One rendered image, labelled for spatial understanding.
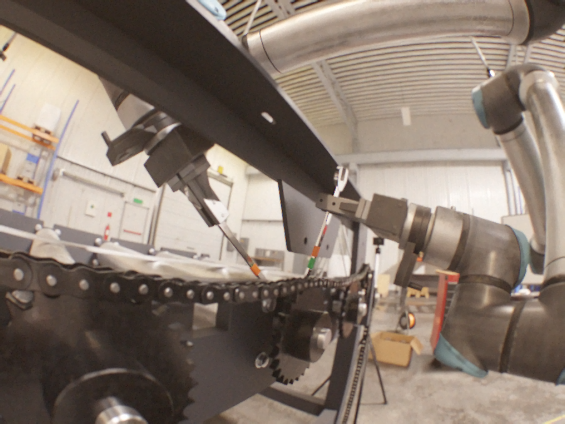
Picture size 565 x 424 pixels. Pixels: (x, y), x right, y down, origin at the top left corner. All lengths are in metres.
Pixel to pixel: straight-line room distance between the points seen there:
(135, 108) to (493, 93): 0.73
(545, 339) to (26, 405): 0.40
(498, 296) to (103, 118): 10.19
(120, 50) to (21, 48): 10.83
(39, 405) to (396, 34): 0.49
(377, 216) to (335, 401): 0.89
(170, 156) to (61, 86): 9.96
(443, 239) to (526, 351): 0.18
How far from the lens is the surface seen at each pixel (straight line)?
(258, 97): 0.30
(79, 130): 9.74
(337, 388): 1.05
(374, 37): 0.36
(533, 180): 0.79
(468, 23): 0.40
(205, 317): 0.43
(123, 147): 0.32
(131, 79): 0.26
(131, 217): 9.85
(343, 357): 0.99
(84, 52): 0.26
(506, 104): 0.68
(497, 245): 0.36
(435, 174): 11.22
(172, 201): 10.74
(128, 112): 0.36
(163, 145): 0.35
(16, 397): 0.18
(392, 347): 2.54
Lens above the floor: 0.97
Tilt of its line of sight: 12 degrees up
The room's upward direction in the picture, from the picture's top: 7 degrees clockwise
